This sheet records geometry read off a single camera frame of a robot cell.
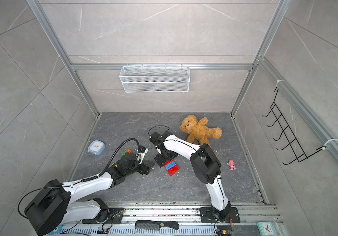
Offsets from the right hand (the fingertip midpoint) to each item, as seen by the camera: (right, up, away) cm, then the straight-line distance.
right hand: (168, 160), depth 90 cm
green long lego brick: (-20, +9, -24) cm, 33 cm away
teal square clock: (+47, -27, -21) cm, 58 cm away
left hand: (-11, +2, -4) cm, 12 cm away
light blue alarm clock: (-49, +7, +8) cm, 50 cm away
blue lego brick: (+1, -2, -2) cm, 3 cm away
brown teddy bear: (+21, +19, +10) cm, 30 cm away
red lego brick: (0, 0, -6) cm, 6 cm away
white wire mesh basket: (-10, +54, +11) cm, 56 cm away
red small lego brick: (+2, -5, -4) cm, 7 cm away
